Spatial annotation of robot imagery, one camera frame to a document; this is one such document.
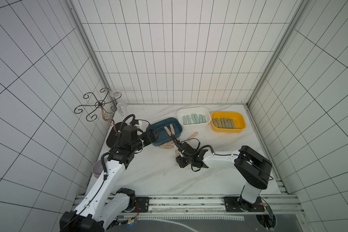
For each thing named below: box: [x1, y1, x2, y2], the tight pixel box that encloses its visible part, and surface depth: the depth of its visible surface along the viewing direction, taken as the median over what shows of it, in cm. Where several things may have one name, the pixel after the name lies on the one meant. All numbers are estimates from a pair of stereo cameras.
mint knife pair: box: [186, 114, 192, 125], surface depth 112 cm
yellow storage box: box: [210, 111, 247, 133], surface depth 106 cm
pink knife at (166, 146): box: [159, 145, 175, 149], surface depth 96 cm
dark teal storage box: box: [150, 117, 183, 147], surface depth 105 cm
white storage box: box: [177, 106, 212, 135], surface depth 109 cm
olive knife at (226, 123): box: [222, 117, 230, 129], surface depth 109 cm
